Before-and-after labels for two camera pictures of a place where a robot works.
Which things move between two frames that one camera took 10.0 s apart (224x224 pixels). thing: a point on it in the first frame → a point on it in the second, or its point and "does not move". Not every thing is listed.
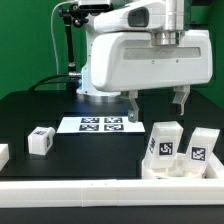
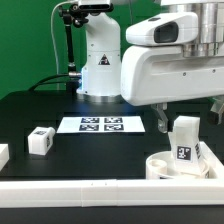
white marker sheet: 98,124 does not move
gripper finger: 133,112 → 163,122
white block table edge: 4,155 does not move
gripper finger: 181,92 → 216,113
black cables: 41,82 does not move
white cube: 163,145 → 185,145
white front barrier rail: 60,194 does not move
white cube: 40,140 does not move
